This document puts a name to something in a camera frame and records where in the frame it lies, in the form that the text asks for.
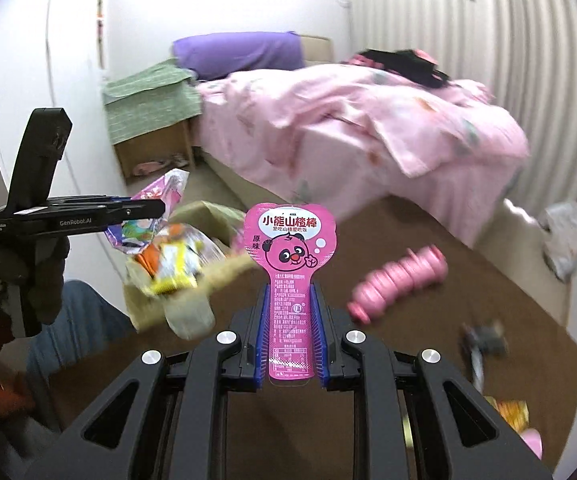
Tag green checked cloth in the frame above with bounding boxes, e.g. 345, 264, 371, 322
102, 58, 204, 147

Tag pink panda snack packet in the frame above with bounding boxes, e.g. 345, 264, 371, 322
244, 201, 340, 387

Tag white plastic bag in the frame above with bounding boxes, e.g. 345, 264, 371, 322
539, 201, 577, 282

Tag colourful hanging strip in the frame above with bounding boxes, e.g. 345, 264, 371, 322
96, 0, 110, 82

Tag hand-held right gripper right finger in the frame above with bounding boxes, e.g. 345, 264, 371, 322
311, 282, 554, 480

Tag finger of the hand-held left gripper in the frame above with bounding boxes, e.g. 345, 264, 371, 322
102, 195, 166, 223

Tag striped white curtain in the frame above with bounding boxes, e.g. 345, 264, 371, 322
353, 0, 577, 311

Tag pink floral duvet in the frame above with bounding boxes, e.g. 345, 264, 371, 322
196, 60, 529, 242

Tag black clothing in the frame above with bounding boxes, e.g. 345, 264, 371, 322
351, 48, 452, 89

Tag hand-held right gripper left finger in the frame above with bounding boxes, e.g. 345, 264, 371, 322
23, 282, 272, 480

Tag person's left hand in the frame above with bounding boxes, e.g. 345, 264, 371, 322
0, 236, 72, 327

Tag pink small object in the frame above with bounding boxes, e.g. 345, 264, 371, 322
521, 427, 545, 459

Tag yellow plastic trash bag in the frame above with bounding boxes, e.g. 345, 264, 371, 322
126, 200, 269, 342

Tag grey object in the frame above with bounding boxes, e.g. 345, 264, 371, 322
461, 320, 510, 392

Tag yellow orange snack packet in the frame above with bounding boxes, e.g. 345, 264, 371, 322
138, 225, 229, 297

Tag white wardrobe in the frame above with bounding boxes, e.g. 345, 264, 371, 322
0, 0, 119, 261

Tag pink slipper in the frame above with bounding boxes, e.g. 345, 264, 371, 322
132, 160, 170, 177

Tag pink clear snack wrapper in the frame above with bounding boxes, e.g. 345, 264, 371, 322
106, 168, 190, 257

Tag purple pillow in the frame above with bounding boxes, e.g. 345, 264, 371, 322
171, 32, 306, 82

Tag person's jeans leg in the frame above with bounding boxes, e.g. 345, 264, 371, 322
26, 280, 135, 377

